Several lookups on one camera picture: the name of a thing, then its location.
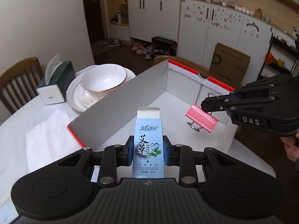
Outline pink binder clip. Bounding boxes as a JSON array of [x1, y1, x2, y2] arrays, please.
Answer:
[[185, 95, 219, 133]]

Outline light blue essential oil box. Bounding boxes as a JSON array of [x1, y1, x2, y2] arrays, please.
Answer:
[[132, 107, 165, 178]]

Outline person's hand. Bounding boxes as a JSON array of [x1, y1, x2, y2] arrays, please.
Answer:
[[280, 133, 299, 161]]

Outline brown cardboard box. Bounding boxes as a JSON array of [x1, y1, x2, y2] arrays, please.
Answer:
[[209, 43, 250, 88]]

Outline red white cardboard box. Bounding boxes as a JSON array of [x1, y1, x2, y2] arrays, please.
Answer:
[[68, 61, 237, 153]]

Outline white paper napkin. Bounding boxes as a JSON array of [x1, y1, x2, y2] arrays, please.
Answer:
[[26, 110, 82, 172]]

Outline white bowl gold rim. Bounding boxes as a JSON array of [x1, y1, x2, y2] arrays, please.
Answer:
[[81, 64, 127, 93]]

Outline white speckled cabinet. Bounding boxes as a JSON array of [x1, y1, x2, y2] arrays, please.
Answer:
[[176, 0, 299, 85]]

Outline black shoe rack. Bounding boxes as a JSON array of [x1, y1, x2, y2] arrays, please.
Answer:
[[152, 36, 177, 57]]

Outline green white tissue box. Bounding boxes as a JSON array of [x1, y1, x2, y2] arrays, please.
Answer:
[[36, 53, 75, 105]]

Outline brown wooden chair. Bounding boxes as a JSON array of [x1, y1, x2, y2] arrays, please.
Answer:
[[1, 57, 44, 114]]

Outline white cabinet black handles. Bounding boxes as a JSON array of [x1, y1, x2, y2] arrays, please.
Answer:
[[128, 0, 180, 42]]

